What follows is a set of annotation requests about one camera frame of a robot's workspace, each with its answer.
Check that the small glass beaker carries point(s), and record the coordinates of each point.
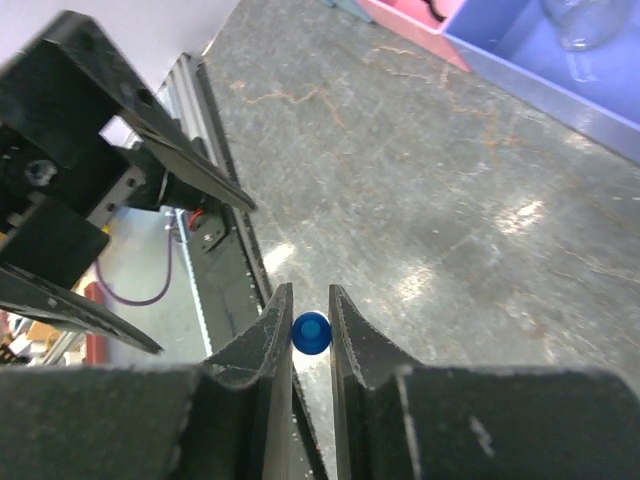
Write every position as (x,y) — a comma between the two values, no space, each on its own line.
(588,24)

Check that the large purple bin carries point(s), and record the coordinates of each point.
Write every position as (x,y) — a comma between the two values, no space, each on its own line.
(514,45)

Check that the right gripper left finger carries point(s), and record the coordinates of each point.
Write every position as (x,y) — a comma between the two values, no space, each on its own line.
(110,423)

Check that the blue cap test tube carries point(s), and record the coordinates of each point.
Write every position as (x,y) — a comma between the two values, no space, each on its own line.
(311,333)

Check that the black wire spring clamp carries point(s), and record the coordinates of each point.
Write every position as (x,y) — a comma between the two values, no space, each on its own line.
(434,11)

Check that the pink bin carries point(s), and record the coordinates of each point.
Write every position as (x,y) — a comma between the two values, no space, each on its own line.
(412,21)

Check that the light blue bin right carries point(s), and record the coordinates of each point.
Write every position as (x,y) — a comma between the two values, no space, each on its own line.
(350,6)

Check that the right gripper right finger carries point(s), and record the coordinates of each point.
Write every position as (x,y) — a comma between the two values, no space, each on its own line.
(397,418)

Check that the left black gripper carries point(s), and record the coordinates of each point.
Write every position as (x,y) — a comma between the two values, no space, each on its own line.
(61,179)

